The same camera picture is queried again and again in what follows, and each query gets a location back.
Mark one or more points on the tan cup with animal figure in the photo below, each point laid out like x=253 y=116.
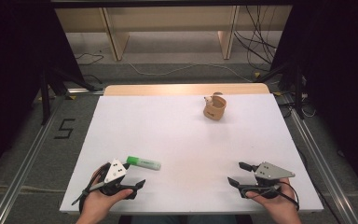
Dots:
x=214 y=108

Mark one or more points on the person's right hand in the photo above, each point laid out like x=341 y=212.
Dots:
x=276 y=202

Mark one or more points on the light wooden desk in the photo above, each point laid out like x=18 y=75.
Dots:
x=118 y=40

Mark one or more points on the green highlighter pen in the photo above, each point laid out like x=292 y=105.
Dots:
x=143 y=163

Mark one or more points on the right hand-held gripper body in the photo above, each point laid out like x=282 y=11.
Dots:
x=268 y=177

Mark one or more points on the black tripod stand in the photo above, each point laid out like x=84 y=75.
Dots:
x=297 y=90
x=45 y=93

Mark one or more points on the short aluminium floor rail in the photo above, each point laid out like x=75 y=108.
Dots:
x=85 y=91

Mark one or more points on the person's left hand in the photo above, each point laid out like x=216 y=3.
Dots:
x=101 y=199

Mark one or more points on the black curtain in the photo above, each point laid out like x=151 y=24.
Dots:
x=15 y=77
x=338 y=77

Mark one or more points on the light wooden table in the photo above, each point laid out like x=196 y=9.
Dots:
x=186 y=89

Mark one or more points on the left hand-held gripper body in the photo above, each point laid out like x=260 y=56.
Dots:
x=114 y=173

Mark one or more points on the white table mat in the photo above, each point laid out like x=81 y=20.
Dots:
x=183 y=143

